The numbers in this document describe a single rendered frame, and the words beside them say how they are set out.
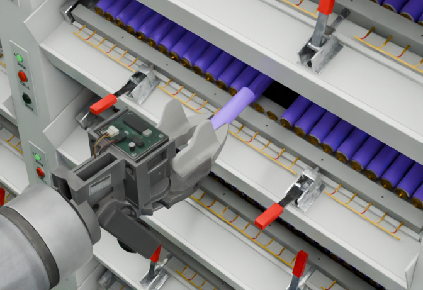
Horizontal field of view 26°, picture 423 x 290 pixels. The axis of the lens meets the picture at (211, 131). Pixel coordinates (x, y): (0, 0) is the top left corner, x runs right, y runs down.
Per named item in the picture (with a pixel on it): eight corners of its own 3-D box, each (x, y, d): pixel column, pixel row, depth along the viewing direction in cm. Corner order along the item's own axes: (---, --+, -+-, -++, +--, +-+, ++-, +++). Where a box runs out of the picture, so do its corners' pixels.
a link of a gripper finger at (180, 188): (221, 165, 95) (155, 208, 90) (220, 175, 96) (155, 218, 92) (191, 141, 97) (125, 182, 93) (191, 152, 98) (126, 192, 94)
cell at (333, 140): (368, 115, 107) (334, 156, 105) (355, 108, 108) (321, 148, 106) (367, 107, 105) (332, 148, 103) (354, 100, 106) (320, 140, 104)
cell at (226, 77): (262, 55, 115) (228, 92, 113) (250, 49, 116) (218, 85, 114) (259, 46, 113) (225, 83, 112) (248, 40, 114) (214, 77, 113)
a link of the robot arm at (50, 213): (65, 302, 87) (3, 246, 91) (104, 272, 89) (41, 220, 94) (53, 241, 80) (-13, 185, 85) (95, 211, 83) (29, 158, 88)
